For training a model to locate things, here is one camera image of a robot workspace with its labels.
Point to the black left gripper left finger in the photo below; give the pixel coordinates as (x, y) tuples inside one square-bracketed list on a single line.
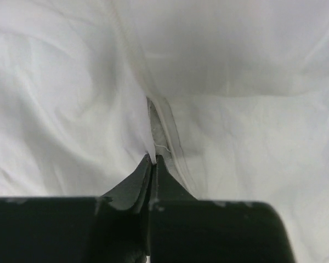
[(104, 228)]

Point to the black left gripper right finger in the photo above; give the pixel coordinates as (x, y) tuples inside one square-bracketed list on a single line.
[(185, 229)]

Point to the white pillowcase with cream ruffle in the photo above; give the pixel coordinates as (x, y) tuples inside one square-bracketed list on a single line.
[(234, 94)]

